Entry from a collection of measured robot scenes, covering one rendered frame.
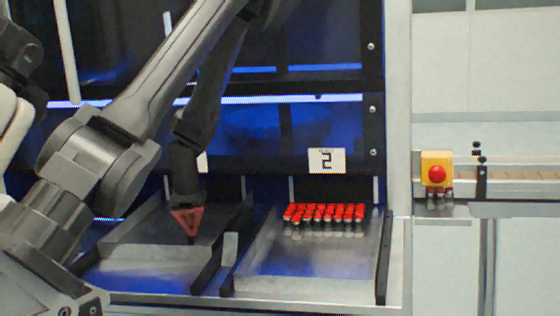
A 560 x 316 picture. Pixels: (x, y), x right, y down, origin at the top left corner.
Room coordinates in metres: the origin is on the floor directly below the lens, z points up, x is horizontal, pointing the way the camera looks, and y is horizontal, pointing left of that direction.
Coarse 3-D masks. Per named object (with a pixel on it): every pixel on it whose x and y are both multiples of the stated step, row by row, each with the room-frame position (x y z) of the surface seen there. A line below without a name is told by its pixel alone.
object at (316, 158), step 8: (312, 152) 1.34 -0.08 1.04; (320, 152) 1.33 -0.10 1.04; (328, 152) 1.33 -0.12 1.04; (336, 152) 1.32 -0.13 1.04; (312, 160) 1.34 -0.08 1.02; (320, 160) 1.33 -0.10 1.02; (336, 160) 1.32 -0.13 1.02; (344, 160) 1.32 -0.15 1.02; (312, 168) 1.34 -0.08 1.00; (320, 168) 1.33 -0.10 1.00; (336, 168) 1.33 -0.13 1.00; (344, 168) 1.32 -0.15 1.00
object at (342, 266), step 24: (264, 240) 1.21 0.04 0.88; (288, 240) 1.20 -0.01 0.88; (312, 240) 1.19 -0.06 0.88; (336, 240) 1.19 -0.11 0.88; (360, 240) 1.18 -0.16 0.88; (240, 264) 1.04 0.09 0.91; (264, 264) 1.09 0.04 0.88; (288, 264) 1.09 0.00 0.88; (312, 264) 1.08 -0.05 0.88; (336, 264) 1.07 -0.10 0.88; (360, 264) 1.07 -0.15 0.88; (240, 288) 1.00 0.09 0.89; (264, 288) 0.99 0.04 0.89; (288, 288) 0.97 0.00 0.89; (312, 288) 0.96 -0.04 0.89; (336, 288) 0.95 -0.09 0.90; (360, 288) 0.94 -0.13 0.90
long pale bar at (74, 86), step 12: (60, 0) 1.40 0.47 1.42; (60, 12) 1.40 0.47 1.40; (60, 24) 1.40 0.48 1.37; (60, 36) 1.40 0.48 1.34; (72, 48) 1.41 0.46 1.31; (72, 60) 1.40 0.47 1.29; (72, 72) 1.40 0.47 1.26; (72, 84) 1.40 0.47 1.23; (84, 84) 1.44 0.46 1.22; (72, 96) 1.40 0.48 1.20
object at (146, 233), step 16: (160, 192) 1.51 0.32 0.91; (144, 208) 1.41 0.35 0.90; (160, 208) 1.46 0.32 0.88; (208, 208) 1.43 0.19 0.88; (224, 208) 1.43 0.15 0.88; (240, 208) 1.34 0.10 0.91; (128, 224) 1.32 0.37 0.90; (144, 224) 1.35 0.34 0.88; (160, 224) 1.35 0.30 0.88; (176, 224) 1.34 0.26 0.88; (208, 224) 1.33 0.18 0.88; (224, 224) 1.32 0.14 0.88; (112, 240) 1.24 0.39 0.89; (128, 240) 1.26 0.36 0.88; (144, 240) 1.26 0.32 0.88; (160, 240) 1.25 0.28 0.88; (176, 240) 1.24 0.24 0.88; (208, 240) 1.23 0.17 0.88; (112, 256) 1.18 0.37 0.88; (128, 256) 1.17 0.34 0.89; (144, 256) 1.16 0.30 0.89; (160, 256) 1.15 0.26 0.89; (176, 256) 1.15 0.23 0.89; (192, 256) 1.14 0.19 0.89; (208, 256) 1.13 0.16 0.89
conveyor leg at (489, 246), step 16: (480, 224) 1.41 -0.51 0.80; (496, 224) 1.38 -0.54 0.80; (480, 240) 1.40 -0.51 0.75; (496, 240) 1.38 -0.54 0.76; (480, 256) 1.40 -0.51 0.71; (496, 256) 1.39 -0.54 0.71; (480, 272) 1.40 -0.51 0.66; (496, 272) 1.39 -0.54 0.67; (480, 288) 1.40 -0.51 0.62; (496, 288) 1.39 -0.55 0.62; (480, 304) 1.40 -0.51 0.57; (496, 304) 1.39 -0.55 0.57
